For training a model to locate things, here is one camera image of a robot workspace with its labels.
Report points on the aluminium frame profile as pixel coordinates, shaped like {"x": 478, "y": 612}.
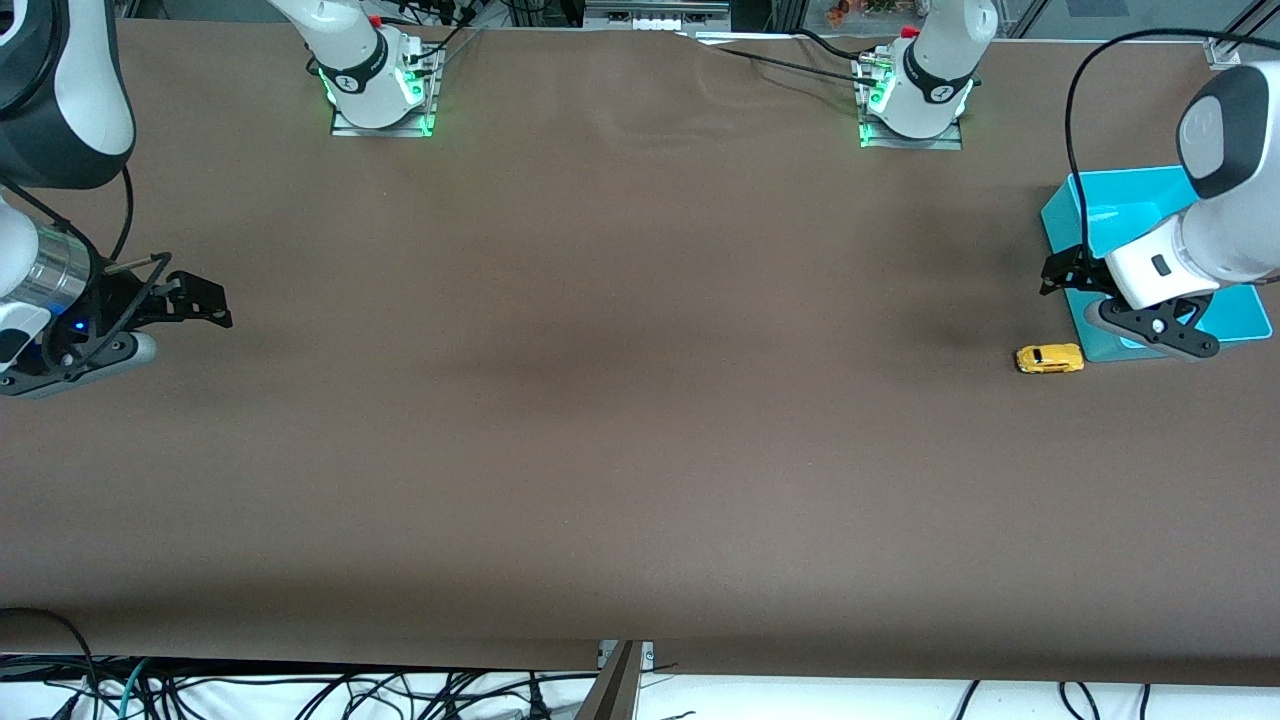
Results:
{"x": 1250, "y": 20}

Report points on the turquoise plastic bin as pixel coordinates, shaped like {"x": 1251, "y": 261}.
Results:
{"x": 1110, "y": 205}

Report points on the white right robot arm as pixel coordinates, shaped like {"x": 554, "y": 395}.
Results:
{"x": 90, "y": 90}

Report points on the small metal table bracket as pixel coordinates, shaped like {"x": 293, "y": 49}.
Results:
{"x": 648, "y": 655}

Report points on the orange background objects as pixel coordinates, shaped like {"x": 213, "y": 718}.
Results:
{"x": 838, "y": 12}

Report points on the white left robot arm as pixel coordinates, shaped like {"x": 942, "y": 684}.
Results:
{"x": 1230, "y": 230}

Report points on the metal corner bracket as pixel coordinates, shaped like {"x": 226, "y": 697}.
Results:
{"x": 1222, "y": 55}

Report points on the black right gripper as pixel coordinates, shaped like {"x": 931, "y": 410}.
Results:
{"x": 118, "y": 298}

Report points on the yellow beetle toy car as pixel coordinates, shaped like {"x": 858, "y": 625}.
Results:
{"x": 1050, "y": 358}

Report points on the white network switch box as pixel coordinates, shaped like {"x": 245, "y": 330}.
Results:
{"x": 655, "y": 18}

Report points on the brown table cover sheet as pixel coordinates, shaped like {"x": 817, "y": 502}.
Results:
{"x": 600, "y": 350}

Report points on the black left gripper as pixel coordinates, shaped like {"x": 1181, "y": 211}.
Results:
{"x": 1084, "y": 268}

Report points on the grey support beam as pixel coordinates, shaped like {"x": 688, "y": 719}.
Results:
{"x": 612, "y": 690}

